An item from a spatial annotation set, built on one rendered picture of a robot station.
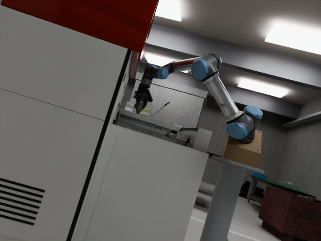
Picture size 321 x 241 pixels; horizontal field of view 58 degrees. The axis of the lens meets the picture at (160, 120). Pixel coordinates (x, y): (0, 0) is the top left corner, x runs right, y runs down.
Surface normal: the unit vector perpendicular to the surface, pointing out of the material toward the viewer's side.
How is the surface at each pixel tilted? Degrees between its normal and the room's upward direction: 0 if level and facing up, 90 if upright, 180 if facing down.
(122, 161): 90
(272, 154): 90
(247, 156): 90
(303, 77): 90
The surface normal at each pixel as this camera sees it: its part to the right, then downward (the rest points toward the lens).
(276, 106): -0.13, -0.11
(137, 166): 0.13, -0.04
